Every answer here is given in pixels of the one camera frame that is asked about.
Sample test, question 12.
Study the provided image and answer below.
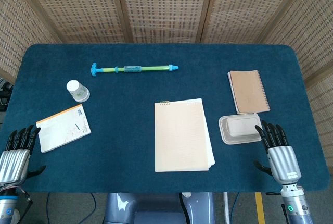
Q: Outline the beige pulp food container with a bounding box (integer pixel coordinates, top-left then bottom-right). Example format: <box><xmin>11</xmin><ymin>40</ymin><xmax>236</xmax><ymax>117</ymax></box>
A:
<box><xmin>218</xmin><ymin>113</ymin><xmax>262</xmax><ymax>145</ymax></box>

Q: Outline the white paper cup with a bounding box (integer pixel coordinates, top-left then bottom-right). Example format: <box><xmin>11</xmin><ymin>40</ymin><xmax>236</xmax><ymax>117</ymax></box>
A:
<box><xmin>66</xmin><ymin>79</ymin><xmax>91</xmax><ymax>103</ymax></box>

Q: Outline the grey blue robot torso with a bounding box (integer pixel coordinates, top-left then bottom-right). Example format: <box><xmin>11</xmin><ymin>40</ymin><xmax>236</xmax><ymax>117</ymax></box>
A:
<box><xmin>104</xmin><ymin>192</ymin><xmax>216</xmax><ymax>224</ymax></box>

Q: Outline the white table leg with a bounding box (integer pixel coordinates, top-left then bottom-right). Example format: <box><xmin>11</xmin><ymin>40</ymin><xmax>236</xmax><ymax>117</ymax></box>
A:
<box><xmin>223</xmin><ymin>192</ymin><xmax>231</xmax><ymax>224</ymax></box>

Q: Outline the black equipment behind table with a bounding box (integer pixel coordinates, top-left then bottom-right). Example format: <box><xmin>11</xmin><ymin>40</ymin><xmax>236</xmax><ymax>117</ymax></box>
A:
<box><xmin>0</xmin><ymin>78</ymin><xmax>14</xmax><ymax>111</ymax></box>

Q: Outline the dark blue felt table mat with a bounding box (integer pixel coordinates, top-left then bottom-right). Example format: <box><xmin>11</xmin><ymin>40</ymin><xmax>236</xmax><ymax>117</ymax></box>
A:
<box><xmin>0</xmin><ymin>43</ymin><xmax>331</xmax><ymax>194</ymax></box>

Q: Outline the yellow floor tape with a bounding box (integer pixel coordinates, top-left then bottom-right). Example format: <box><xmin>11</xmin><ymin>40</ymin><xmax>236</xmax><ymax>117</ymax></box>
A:
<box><xmin>254</xmin><ymin>192</ymin><xmax>266</xmax><ymax>224</ymax></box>

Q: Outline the large beige notepad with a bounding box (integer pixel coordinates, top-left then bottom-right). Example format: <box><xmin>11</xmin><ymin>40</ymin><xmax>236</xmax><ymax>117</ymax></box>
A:
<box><xmin>153</xmin><ymin>98</ymin><xmax>216</xmax><ymax>173</ymax></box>

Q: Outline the brown spiral notebook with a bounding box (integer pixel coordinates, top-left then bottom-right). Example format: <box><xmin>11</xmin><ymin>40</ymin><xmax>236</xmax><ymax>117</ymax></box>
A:
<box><xmin>227</xmin><ymin>69</ymin><xmax>271</xmax><ymax>115</ymax></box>

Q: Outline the blue green toy water pump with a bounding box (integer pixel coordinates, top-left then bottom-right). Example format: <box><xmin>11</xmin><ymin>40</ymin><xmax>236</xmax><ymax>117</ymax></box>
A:
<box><xmin>91</xmin><ymin>62</ymin><xmax>180</xmax><ymax>77</ymax></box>

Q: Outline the woven bamboo screen panel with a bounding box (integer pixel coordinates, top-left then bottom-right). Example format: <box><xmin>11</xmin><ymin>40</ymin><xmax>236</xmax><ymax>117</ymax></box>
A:
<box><xmin>200</xmin><ymin>0</ymin><xmax>313</xmax><ymax>44</ymax></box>
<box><xmin>0</xmin><ymin>0</ymin><xmax>62</xmax><ymax>84</ymax></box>
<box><xmin>114</xmin><ymin>0</ymin><xmax>216</xmax><ymax>44</ymax></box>
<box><xmin>12</xmin><ymin>0</ymin><xmax>133</xmax><ymax>44</ymax></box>
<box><xmin>260</xmin><ymin>0</ymin><xmax>333</xmax><ymax>172</ymax></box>

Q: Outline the white notepad orange edge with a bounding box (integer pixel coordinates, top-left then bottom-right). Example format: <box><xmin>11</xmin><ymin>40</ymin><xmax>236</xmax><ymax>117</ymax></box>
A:
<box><xmin>35</xmin><ymin>104</ymin><xmax>92</xmax><ymax>154</ymax></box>

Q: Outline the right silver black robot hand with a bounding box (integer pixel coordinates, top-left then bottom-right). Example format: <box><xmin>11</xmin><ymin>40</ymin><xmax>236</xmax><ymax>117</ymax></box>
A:
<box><xmin>253</xmin><ymin>119</ymin><xmax>302</xmax><ymax>184</ymax></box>

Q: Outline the black floor cable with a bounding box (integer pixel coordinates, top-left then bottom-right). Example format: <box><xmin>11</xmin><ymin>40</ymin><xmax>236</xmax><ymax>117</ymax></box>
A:
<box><xmin>45</xmin><ymin>193</ymin><xmax>52</xmax><ymax>224</ymax></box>

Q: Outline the blue floor cable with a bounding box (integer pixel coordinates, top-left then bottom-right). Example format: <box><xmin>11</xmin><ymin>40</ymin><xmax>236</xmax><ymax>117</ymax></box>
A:
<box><xmin>89</xmin><ymin>193</ymin><xmax>98</xmax><ymax>219</ymax></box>

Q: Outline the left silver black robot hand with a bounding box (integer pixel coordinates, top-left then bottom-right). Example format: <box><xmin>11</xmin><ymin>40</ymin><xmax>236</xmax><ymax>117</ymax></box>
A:
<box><xmin>0</xmin><ymin>124</ymin><xmax>47</xmax><ymax>185</ymax></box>

